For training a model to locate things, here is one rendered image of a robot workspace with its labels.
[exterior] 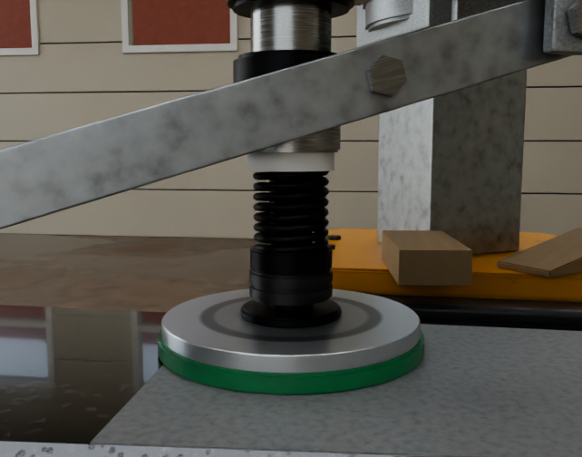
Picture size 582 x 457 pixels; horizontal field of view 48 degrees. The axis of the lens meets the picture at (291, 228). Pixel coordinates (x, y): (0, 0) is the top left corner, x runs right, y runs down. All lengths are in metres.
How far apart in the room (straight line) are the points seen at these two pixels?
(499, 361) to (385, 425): 0.16
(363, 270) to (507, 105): 0.39
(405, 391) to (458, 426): 0.06
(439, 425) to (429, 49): 0.26
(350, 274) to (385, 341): 0.54
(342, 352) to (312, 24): 0.24
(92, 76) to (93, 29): 0.47
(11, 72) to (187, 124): 7.18
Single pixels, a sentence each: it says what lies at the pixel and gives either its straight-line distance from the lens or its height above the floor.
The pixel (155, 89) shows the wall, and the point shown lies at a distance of 6.94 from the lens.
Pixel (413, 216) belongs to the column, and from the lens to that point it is 1.17.
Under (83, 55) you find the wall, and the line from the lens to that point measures 7.26.
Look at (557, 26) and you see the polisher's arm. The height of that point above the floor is 1.06.
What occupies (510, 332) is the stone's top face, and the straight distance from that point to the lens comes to 0.63.
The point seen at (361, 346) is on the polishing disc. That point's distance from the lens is 0.47.
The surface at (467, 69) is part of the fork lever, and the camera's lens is 0.52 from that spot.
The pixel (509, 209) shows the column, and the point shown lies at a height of 0.86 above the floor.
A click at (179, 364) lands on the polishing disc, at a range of 0.49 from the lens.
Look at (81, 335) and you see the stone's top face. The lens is 0.62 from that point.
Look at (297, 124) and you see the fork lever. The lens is 0.47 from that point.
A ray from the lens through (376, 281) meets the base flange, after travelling 1.02.
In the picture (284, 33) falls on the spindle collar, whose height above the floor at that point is 1.05.
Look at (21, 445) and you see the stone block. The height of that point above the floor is 0.80.
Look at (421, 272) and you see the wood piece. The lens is 0.91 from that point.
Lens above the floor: 0.97
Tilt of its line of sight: 7 degrees down
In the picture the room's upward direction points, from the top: straight up
